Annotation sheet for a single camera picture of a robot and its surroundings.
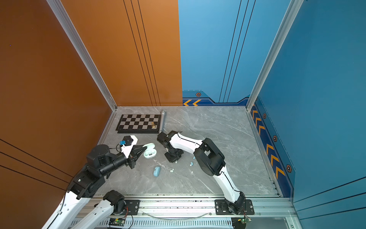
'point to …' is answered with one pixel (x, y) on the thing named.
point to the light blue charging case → (157, 171)
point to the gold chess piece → (153, 125)
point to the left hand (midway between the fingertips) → (145, 145)
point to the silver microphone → (162, 118)
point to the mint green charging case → (150, 152)
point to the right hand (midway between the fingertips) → (174, 160)
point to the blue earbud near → (191, 163)
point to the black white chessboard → (139, 124)
